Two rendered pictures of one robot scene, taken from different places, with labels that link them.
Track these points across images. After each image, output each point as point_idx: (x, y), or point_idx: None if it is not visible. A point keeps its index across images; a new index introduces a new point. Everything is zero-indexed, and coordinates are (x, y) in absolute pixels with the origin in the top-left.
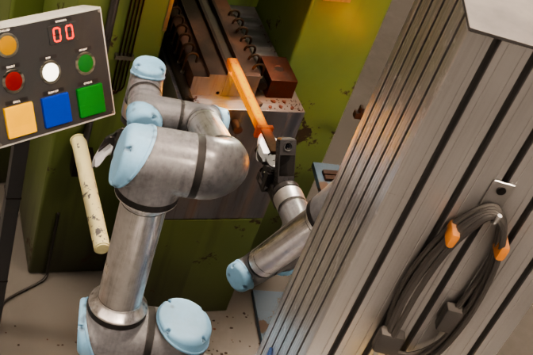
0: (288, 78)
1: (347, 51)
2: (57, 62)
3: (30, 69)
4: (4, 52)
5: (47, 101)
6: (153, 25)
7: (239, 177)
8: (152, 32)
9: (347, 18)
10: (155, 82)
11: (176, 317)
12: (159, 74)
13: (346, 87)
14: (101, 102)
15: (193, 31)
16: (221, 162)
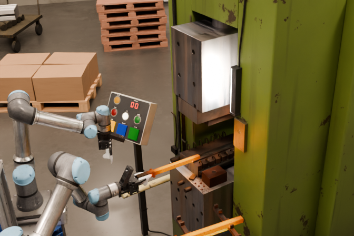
0: (209, 175)
1: (253, 186)
2: (128, 114)
3: (120, 111)
4: (115, 101)
5: (119, 125)
6: (190, 130)
7: (15, 114)
8: (190, 133)
9: (249, 164)
10: (97, 113)
11: (22, 168)
12: (98, 110)
13: (258, 212)
14: (136, 136)
15: (212, 144)
16: (11, 104)
